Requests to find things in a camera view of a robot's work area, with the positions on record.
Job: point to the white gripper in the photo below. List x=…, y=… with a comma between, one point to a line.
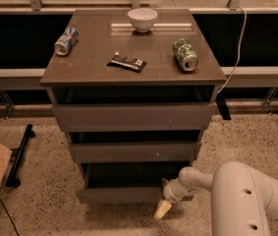
x=170, y=193

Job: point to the green soda can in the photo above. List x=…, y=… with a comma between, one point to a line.
x=185, y=55

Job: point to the white ceramic bowl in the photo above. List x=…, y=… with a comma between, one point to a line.
x=142, y=19

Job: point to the black metal stand base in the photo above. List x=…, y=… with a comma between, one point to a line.
x=16, y=158

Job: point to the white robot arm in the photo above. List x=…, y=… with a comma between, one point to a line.
x=243, y=199

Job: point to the grey middle drawer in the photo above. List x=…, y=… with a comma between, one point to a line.
x=135, y=152

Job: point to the grey drawer cabinet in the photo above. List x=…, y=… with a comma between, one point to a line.
x=84, y=77

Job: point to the blue crushed soda can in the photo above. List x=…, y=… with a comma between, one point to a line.
x=66, y=41

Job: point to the grey window railing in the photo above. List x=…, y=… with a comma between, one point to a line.
x=242, y=77

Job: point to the grey drawer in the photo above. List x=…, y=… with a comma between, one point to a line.
x=135, y=152
x=126, y=182
x=121, y=118

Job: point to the black snack bar wrapper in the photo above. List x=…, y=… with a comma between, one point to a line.
x=135, y=64

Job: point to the grey top drawer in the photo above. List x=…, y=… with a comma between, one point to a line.
x=121, y=118

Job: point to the grey bottom drawer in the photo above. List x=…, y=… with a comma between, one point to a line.
x=126, y=182

